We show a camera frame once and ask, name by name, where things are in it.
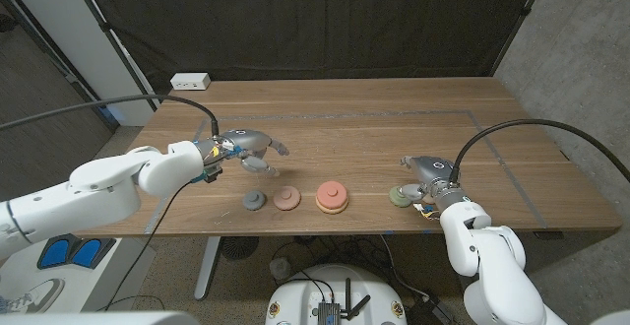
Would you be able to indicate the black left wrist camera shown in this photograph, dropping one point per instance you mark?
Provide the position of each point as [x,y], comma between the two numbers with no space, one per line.
[211,174]

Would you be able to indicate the white table leg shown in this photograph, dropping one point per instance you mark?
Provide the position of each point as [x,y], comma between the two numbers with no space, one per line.
[207,266]

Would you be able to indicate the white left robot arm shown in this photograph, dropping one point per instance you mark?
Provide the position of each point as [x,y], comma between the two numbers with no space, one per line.
[98,192]

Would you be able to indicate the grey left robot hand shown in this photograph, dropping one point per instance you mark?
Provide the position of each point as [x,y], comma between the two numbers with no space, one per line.
[246,140]

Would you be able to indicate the white power strip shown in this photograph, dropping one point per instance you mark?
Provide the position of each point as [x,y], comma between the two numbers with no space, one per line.
[190,81]

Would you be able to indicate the black round floor fan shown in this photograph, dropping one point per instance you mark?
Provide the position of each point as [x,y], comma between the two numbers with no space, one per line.
[238,247]

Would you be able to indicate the radio box with black antennas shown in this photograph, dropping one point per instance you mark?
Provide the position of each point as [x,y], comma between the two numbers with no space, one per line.
[329,311]

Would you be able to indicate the white sneaker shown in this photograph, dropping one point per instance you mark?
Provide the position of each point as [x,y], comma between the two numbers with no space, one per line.
[34,295]

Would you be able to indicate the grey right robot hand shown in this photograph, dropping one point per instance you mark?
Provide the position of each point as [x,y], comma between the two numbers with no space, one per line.
[435,172]

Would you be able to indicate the white robot torso edge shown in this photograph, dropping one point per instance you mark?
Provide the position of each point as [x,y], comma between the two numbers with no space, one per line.
[98,319]

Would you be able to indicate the black power adapter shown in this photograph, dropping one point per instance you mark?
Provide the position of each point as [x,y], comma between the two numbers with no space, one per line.
[425,311]

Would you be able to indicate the black backdrop curtain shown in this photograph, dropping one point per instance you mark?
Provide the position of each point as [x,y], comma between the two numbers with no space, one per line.
[315,19]

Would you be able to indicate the grey round floor object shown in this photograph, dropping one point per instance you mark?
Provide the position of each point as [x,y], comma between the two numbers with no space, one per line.
[280,268]

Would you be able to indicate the blue foot pedal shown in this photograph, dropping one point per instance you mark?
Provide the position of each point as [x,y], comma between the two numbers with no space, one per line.
[91,252]
[55,253]

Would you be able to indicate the black backdrop stand pole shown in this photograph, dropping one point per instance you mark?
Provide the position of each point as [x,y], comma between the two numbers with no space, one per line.
[113,44]
[522,19]

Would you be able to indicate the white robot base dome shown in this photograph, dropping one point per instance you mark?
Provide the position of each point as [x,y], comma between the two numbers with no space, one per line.
[300,295]

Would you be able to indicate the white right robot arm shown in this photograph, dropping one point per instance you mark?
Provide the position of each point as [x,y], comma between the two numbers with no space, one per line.
[492,266]

